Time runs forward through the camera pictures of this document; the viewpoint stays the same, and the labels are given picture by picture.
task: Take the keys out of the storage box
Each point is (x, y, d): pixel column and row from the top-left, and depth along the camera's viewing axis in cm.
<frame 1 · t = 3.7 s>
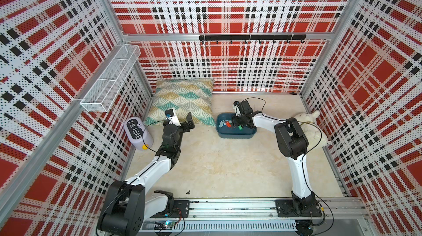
left hand: (185, 114, 84), fingers open
right hand: (235, 119, 104), fingers open
teal storage box: (233, 132, 103), on the table
fan pattern cushion: (184, 95, 100), point 17 cm above the table
white plush toy: (315, 136, 88), point 11 cm above the table
red tag key: (228, 124, 106), on the table
blue tag key: (221, 123, 106), on the table

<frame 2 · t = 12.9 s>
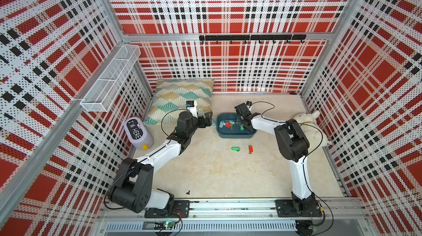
left hand: (207, 112, 87), fingers open
right hand: (245, 117, 104), fingers open
red tag key: (250, 147, 95), on the table
green tag key: (235, 148, 95), on the table
the other named things where they were.

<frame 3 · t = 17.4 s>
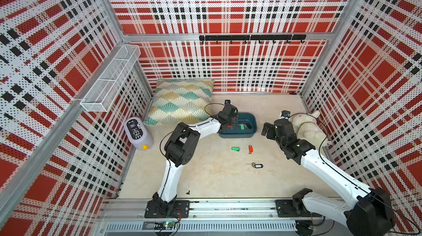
left hand: (234, 117, 101), fingers open
right hand: (274, 126, 83), fingers open
black tag key: (256, 165, 89), on the table
black tag key in box: (248, 125, 105), on the table
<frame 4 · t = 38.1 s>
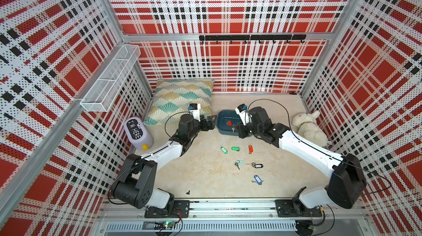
left hand: (213, 115, 87), fingers open
right hand: (238, 126, 81), fingers closed
green tag key 2: (223, 150, 95), on the table
pale teal tag key: (237, 162, 90), on the table
